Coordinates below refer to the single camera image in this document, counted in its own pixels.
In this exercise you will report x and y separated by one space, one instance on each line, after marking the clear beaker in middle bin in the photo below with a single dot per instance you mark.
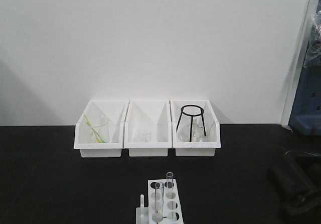
143 134

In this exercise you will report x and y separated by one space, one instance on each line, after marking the black lab sink basin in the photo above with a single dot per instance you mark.
309 172

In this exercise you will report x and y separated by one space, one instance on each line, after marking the clear glass test tube rear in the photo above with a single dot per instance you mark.
170 181

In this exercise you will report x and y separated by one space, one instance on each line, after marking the clear plastic bag black pegs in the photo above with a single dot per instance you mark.
312 57

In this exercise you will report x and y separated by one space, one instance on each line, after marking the black wire tripod stand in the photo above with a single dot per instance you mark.
192 117

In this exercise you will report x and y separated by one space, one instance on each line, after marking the white right storage bin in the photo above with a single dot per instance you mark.
209 143

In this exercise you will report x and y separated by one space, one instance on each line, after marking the blue grey pegboard drying rack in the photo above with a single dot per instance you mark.
305 114

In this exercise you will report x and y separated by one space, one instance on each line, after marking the white middle storage bin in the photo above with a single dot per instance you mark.
154 114

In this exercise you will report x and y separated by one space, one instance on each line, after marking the clear beaker in left bin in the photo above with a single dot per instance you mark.
105 129

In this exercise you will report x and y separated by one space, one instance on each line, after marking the clear glass test tube front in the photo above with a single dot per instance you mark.
159 201

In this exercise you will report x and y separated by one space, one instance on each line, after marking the clear glass test tube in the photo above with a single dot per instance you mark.
170 181
159 201

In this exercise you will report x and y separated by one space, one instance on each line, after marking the clear flask in right bin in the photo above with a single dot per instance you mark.
184 133

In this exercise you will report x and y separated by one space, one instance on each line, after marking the clear beaker in bin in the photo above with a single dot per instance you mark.
105 129
143 134

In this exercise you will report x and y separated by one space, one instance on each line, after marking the white test tube rack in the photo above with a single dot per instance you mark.
167 205

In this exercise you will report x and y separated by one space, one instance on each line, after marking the white storage bin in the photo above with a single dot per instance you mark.
116 111
209 143
154 114

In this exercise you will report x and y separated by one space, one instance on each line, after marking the white left storage bin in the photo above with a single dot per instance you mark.
116 111

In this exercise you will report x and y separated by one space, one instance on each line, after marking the yellow green stirring rod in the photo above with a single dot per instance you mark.
97 128

